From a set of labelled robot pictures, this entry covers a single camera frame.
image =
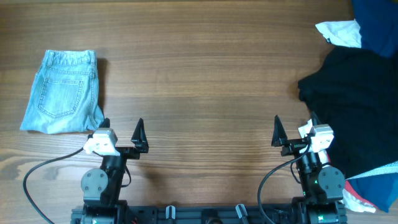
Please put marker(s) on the white garment with red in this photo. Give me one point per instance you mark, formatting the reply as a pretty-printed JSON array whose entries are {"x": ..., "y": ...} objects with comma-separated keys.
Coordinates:
[{"x": 354, "y": 202}]

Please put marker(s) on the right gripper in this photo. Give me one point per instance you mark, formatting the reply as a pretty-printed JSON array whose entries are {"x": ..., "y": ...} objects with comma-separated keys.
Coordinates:
[{"x": 279, "y": 139}]

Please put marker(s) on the white garment top right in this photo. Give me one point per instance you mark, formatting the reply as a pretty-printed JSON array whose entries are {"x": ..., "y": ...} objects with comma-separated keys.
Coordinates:
[{"x": 341, "y": 33}]

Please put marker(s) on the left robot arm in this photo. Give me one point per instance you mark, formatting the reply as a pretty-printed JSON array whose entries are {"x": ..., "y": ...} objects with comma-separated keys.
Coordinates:
[{"x": 101, "y": 187}]

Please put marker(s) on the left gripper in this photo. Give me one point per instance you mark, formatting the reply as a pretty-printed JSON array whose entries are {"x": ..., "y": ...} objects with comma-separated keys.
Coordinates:
[{"x": 140, "y": 145}]

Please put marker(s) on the navy blue garment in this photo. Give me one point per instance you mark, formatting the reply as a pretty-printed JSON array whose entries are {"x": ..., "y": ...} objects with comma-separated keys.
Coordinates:
[{"x": 378, "y": 25}]

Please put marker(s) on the folded light blue jeans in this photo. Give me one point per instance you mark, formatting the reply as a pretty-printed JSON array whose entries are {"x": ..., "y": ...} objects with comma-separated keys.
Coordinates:
[{"x": 64, "y": 94}]

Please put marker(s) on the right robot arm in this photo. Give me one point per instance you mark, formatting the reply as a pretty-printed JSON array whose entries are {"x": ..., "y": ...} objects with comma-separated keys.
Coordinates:
[{"x": 322, "y": 184}]

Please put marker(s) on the black shorts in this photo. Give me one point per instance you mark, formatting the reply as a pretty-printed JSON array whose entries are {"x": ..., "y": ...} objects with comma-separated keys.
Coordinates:
[{"x": 355, "y": 93}]

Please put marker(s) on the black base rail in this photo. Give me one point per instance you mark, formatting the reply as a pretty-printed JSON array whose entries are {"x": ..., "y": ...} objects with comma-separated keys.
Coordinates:
[{"x": 278, "y": 213}]

